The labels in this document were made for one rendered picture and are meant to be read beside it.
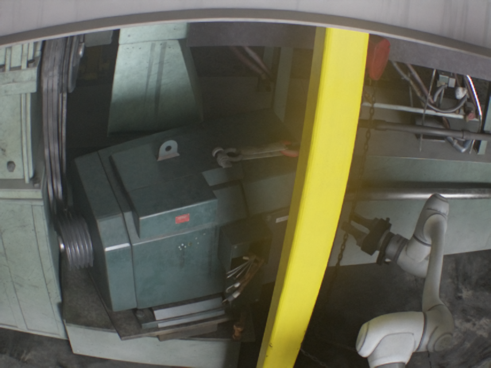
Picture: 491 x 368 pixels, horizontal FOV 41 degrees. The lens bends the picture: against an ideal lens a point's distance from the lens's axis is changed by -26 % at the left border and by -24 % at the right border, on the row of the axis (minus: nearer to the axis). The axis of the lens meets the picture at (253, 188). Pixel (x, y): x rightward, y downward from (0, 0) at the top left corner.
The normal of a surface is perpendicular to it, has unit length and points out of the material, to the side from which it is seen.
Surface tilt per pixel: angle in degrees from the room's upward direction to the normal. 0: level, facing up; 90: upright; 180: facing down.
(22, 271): 90
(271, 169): 0
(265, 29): 90
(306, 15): 0
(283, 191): 45
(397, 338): 26
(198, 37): 90
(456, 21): 90
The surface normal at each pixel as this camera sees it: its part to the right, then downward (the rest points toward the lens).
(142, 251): 0.43, 0.63
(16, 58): 0.12, 0.54
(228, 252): -0.89, 0.22
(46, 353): 0.10, -0.74
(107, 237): 0.38, -0.08
